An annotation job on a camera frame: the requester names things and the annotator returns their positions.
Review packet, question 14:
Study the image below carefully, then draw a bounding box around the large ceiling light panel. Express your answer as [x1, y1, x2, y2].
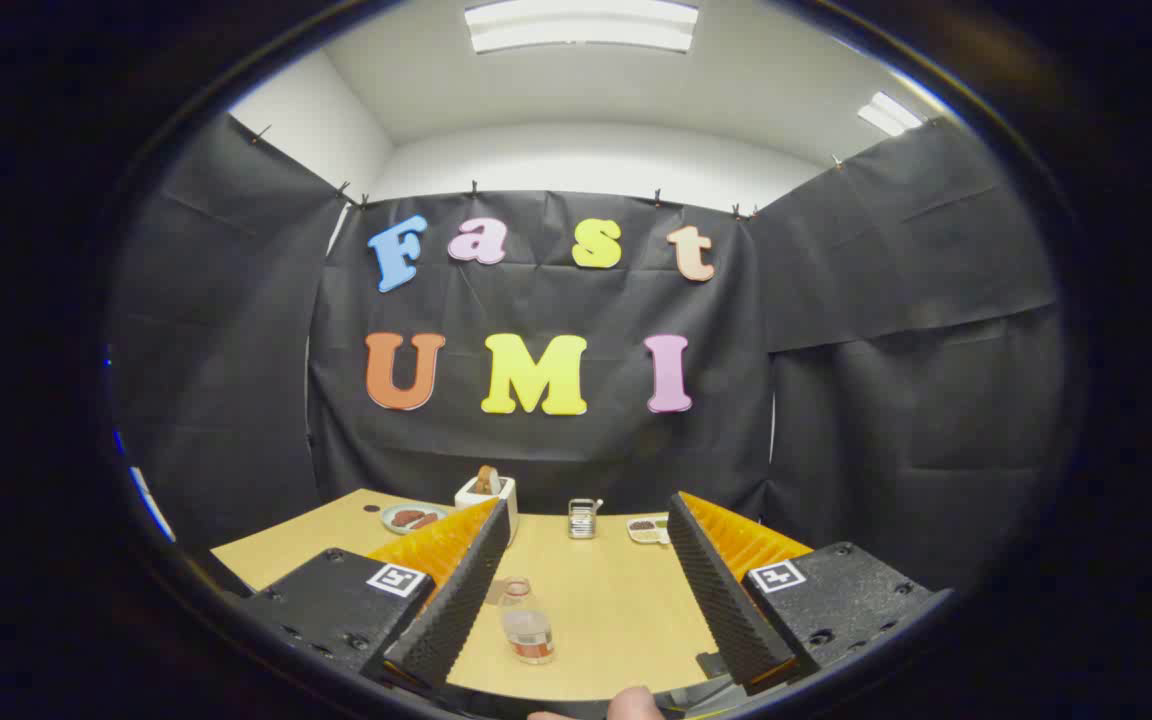
[464, 0, 699, 54]

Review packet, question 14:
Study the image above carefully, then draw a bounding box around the white toaster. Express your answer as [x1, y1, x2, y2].
[454, 475, 519, 541]

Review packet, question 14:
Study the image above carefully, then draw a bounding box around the black backdrop cloth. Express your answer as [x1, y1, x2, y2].
[111, 112, 1067, 591]

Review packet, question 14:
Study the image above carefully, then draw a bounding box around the small ceiling light panel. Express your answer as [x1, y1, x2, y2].
[857, 92, 924, 137]

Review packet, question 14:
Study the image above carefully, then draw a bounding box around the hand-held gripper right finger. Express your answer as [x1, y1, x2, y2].
[666, 491, 957, 698]

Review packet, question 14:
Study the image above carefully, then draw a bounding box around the clear plastic juice bottle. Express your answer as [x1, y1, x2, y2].
[499, 577, 557, 666]

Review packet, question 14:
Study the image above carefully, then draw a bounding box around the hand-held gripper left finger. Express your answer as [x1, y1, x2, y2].
[236, 497, 514, 691]

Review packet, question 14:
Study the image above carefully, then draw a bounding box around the pale green plate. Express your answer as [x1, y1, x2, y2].
[381, 503, 450, 536]

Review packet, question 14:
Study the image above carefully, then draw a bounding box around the wooden table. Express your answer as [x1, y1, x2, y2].
[211, 488, 817, 701]

